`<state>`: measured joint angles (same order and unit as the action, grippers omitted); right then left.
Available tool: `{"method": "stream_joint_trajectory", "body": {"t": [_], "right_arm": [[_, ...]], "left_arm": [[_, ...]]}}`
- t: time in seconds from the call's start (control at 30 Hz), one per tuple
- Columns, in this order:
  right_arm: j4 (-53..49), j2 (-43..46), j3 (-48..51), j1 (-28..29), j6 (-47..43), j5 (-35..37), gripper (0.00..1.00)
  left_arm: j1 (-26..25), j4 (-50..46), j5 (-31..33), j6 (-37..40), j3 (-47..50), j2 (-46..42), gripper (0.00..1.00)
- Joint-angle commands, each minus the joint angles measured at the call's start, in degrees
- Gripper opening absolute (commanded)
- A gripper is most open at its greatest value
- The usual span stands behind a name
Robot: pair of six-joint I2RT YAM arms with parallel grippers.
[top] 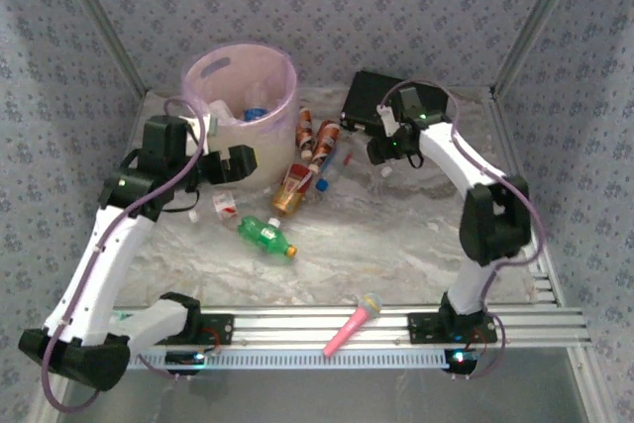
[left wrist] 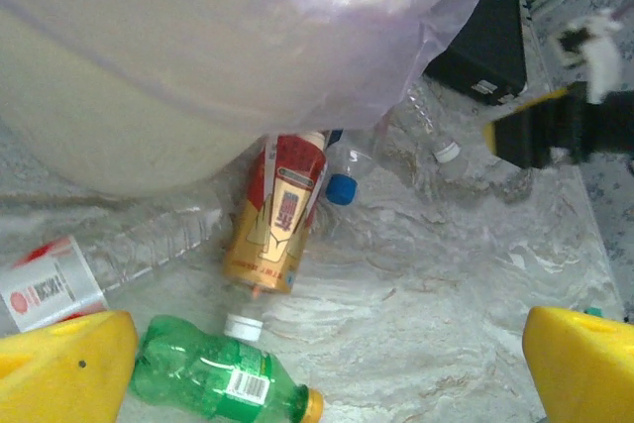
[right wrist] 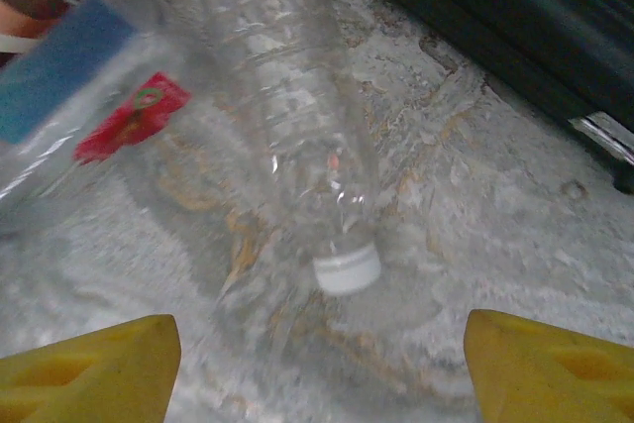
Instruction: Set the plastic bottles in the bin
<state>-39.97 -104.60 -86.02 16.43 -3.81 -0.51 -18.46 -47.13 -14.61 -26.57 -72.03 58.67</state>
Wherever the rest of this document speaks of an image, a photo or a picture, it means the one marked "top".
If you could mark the cream plastic bin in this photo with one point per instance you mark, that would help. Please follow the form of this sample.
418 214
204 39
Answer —
257 160

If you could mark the plain clear plastic bottle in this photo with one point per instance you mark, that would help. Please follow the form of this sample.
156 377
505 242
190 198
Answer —
386 171

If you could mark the blue label bottle blue cap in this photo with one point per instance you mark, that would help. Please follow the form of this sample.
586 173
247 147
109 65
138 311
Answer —
255 114

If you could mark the clear bottle red white label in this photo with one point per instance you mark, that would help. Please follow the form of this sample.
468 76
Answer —
224 205

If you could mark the clear bottle blue cap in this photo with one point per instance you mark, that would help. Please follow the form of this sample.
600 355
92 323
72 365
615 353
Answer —
333 170

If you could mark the large brown label bottle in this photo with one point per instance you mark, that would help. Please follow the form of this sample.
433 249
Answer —
324 143

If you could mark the red gold drink bottle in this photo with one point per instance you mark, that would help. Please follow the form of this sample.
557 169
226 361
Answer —
287 192

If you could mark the small brown label bottle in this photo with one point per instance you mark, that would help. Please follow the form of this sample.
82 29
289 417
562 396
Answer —
303 131

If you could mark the small clear white-capped bottle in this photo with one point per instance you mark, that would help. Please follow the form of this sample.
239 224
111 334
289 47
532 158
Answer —
274 223

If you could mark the green bottle orange cap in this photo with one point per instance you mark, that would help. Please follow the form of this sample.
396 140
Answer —
262 237

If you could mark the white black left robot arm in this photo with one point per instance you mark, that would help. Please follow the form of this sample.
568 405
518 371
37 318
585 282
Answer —
109 254

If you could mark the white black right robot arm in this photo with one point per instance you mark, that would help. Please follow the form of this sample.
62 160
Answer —
446 155

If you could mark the purple plastic bin liner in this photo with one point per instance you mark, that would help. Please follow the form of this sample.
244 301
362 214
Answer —
233 76

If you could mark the black hard case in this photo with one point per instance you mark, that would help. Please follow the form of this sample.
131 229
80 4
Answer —
361 96

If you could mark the marbled plastic table cover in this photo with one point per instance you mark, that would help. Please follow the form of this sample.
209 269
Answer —
347 244

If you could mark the pink toy microphone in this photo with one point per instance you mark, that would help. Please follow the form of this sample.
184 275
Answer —
349 329

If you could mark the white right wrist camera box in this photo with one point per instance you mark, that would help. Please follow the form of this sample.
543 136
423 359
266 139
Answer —
386 118

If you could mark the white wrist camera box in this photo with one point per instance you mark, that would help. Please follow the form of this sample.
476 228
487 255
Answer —
386 118
198 126

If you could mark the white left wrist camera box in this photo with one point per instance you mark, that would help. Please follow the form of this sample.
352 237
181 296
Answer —
198 126

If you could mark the aluminium corner post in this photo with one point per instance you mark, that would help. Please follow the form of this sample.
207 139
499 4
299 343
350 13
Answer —
541 17
99 17

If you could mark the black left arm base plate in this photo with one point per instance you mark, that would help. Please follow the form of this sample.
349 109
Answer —
218 329

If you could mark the aluminium mounting rail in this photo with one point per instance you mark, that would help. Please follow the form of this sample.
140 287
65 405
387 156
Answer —
297 324

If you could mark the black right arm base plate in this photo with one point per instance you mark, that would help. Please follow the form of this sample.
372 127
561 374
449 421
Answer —
421 329

